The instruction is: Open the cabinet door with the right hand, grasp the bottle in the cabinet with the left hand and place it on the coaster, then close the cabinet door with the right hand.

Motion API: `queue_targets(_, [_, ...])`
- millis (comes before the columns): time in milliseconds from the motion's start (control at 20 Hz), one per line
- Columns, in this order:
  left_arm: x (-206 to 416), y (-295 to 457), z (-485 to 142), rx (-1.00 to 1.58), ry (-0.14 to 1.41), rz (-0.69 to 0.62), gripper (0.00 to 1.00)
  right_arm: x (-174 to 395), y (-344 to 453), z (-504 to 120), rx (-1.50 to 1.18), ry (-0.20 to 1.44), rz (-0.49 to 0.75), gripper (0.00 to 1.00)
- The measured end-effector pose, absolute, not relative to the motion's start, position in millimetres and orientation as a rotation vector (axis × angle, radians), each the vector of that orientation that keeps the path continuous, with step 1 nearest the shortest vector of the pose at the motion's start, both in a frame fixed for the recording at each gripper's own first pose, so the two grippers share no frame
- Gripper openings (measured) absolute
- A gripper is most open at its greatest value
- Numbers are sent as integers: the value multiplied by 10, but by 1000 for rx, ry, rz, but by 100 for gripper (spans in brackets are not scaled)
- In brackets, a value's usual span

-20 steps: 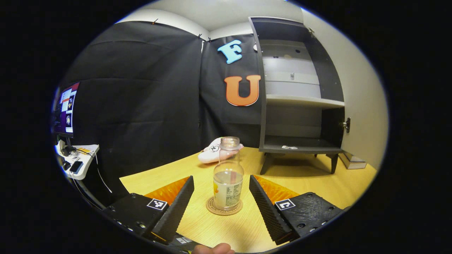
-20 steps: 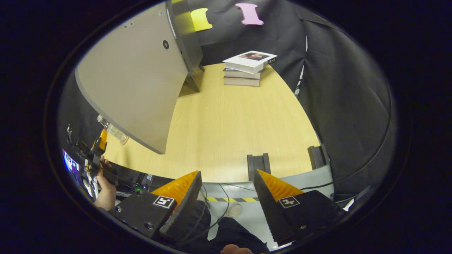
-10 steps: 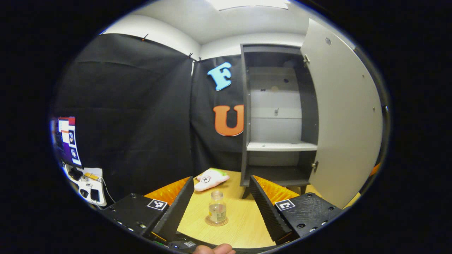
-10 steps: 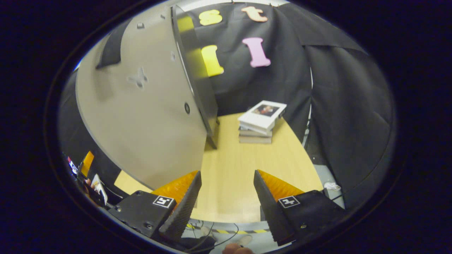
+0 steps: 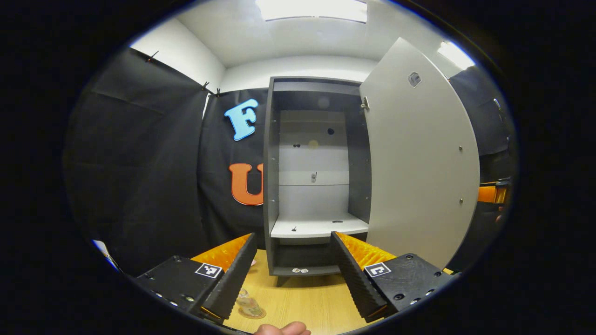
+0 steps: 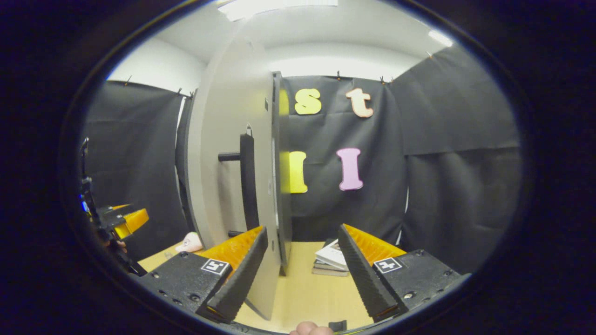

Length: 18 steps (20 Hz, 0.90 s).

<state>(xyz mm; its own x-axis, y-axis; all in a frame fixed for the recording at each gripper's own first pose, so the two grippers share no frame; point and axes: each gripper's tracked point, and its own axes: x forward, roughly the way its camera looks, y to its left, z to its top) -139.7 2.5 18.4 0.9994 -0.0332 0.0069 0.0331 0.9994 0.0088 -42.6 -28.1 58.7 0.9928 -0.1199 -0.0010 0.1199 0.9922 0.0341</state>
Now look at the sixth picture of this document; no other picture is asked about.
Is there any black backdrop cloth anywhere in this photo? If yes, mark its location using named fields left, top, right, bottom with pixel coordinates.
left=81, top=44, right=522, bottom=275

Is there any beige cabinet door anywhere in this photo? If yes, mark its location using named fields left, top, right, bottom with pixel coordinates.
left=185, top=36, right=282, bottom=322

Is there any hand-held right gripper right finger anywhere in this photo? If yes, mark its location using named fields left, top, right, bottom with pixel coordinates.
left=338, top=223, right=468, bottom=324

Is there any white book with portrait cover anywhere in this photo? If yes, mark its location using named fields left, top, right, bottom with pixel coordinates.
left=315, top=239, right=350, bottom=272

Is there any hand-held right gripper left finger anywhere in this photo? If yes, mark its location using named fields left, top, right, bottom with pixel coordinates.
left=137, top=226, right=270, bottom=325

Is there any black cabinet door handle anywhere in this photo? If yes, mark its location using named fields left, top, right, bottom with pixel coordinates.
left=218, top=133, right=260, bottom=238

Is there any dark book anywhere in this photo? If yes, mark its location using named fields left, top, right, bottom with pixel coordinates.
left=312, top=259, right=349, bottom=277

